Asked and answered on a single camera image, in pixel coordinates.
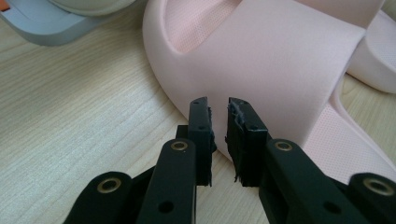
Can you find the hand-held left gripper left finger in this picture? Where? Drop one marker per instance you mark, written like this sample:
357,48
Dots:
199,140

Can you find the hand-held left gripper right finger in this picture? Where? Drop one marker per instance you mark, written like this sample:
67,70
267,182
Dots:
249,149

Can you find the pink slipper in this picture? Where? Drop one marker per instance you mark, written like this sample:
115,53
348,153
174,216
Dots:
264,62
376,53

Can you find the cream perforated clog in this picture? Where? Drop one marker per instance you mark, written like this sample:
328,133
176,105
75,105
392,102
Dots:
93,6

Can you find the white two-tier shoe rack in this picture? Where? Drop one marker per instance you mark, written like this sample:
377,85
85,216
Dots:
40,26

